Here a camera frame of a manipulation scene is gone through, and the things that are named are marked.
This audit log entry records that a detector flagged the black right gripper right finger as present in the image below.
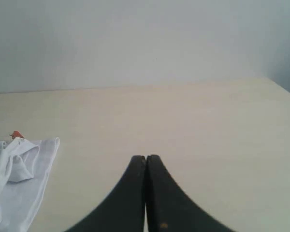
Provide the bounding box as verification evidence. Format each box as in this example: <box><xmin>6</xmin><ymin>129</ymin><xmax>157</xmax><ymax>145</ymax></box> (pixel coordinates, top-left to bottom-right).
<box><xmin>145</xmin><ymin>155</ymin><xmax>232</xmax><ymax>232</ymax></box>

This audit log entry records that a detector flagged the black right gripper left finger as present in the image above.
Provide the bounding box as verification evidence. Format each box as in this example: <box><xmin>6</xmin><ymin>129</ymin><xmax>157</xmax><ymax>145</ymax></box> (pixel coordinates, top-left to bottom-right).
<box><xmin>67</xmin><ymin>155</ymin><xmax>146</xmax><ymax>232</ymax></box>

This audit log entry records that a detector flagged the white t-shirt red lettering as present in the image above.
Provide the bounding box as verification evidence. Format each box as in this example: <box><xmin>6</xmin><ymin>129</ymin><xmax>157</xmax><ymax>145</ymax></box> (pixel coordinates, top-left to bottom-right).
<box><xmin>0</xmin><ymin>131</ymin><xmax>60</xmax><ymax>232</ymax></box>

